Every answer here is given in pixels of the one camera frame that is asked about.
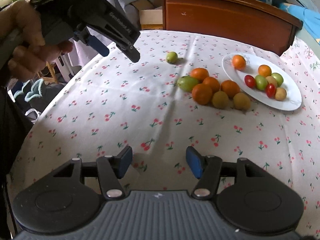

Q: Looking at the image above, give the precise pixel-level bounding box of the brownish jujube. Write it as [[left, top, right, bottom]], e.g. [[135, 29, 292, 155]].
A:
[[233, 93, 251, 111], [212, 91, 229, 109]]

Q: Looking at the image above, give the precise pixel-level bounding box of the orange tangerine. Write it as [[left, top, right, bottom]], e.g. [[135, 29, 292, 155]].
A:
[[220, 80, 240, 99], [190, 68, 209, 82], [258, 64, 272, 77], [191, 83, 213, 105], [202, 76, 220, 94], [232, 55, 246, 70]]

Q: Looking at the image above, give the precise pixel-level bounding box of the small green jujube alone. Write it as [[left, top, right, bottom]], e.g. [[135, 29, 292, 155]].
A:
[[166, 51, 178, 64]]

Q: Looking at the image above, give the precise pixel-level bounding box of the large green jujube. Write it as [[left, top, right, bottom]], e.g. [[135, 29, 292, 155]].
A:
[[177, 76, 200, 93]]

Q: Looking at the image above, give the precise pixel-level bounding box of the red cherry tomato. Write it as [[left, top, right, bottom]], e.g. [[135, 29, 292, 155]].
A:
[[265, 83, 277, 99], [244, 75, 256, 89]]

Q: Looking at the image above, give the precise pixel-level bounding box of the red cherry tomato front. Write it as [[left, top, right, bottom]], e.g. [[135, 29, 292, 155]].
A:
[[265, 83, 277, 99]]

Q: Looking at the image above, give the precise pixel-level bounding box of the person's left hand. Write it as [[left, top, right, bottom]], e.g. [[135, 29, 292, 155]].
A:
[[1, 0, 73, 82]]

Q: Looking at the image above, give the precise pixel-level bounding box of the checked hanging cloth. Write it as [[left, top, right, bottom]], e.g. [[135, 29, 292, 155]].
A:
[[72, 0, 143, 67]]

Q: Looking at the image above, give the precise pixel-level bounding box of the open cardboard box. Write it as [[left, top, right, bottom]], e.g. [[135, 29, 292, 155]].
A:
[[131, 0, 163, 30]]

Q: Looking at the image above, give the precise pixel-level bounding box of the cherry print tablecloth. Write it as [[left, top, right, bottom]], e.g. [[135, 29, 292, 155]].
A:
[[8, 31, 319, 238]]

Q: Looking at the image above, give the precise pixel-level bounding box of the green jujube on plate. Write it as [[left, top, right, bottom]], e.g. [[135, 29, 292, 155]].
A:
[[255, 75, 268, 91]]

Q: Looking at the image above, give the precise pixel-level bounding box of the brown jujube plate front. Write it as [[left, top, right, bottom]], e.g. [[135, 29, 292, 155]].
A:
[[274, 87, 287, 101]]

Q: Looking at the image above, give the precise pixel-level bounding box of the brown jujube plate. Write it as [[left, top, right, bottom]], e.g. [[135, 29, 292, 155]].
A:
[[274, 87, 287, 101], [265, 76, 278, 88]]

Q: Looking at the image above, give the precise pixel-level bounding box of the brown jujube plate middle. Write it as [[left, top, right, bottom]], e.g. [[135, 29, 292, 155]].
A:
[[265, 76, 278, 88]]

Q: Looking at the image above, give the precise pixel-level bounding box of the white floral plate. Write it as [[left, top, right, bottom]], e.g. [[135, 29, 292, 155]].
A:
[[222, 53, 302, 111]]

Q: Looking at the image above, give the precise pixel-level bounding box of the green jujube plate back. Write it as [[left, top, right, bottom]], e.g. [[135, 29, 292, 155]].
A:
[[271, 73, 284, 87]]

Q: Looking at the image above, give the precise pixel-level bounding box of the brown wooden cabinet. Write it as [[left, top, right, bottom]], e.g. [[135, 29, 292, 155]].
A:
[[163, 0, 303, 55]]

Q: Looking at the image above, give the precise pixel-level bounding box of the blue shark plush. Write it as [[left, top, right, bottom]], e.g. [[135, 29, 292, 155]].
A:
[[278, 3, 320, 44]]

